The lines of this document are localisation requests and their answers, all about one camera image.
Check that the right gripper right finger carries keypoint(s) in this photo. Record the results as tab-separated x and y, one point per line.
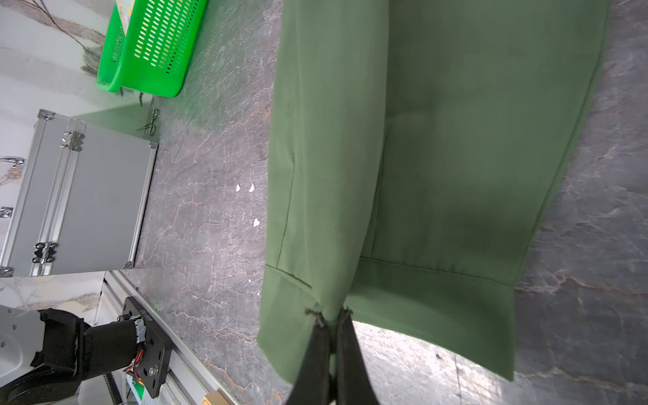
352	381

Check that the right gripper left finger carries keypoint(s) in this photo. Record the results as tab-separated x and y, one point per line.
312	385

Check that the green skirt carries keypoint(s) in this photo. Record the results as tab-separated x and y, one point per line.
414	149

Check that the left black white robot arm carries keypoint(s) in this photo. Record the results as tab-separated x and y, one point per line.
47	354

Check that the small wooden tag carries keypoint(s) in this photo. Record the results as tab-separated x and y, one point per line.
216	398

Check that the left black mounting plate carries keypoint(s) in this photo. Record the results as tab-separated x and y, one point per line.
151	364

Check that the silver aluminium case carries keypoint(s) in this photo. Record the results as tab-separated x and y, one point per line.
81	203

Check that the green plastic basket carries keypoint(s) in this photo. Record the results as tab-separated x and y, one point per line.
151	51

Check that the floral pastel skirt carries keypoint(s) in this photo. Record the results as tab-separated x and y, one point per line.
125	8

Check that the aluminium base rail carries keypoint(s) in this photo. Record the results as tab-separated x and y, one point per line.
170	371

